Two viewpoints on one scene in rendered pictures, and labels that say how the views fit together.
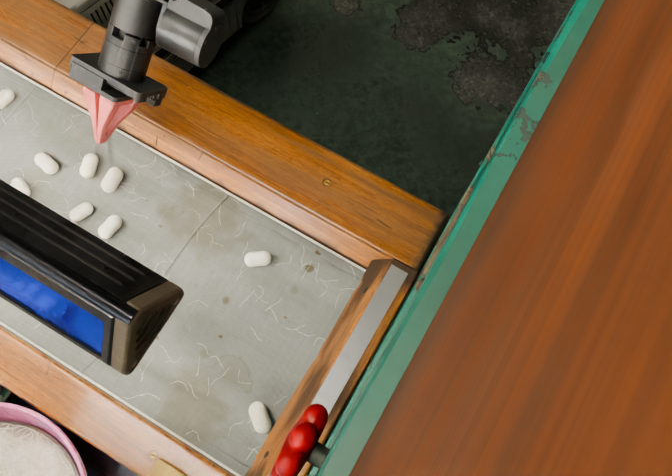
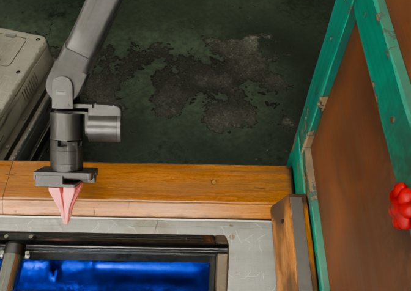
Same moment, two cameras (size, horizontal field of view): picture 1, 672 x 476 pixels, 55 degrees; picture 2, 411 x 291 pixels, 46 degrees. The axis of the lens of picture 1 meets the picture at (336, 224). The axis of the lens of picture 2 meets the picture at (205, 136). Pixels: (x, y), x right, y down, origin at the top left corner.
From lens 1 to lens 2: 29 cm
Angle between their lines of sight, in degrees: 20
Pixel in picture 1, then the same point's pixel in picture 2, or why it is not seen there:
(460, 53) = (200, 107)
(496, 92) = (234, 118)
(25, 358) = not seen: outside the picture
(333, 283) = (251, 238)
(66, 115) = (22, 225)
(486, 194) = (399, 64)
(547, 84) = (385, 16)
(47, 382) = not seen: outside the picture
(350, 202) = (233, 186)
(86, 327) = (194, 277)
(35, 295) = (152, 276)
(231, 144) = (144, 188)
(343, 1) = not seen: hidden behind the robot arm
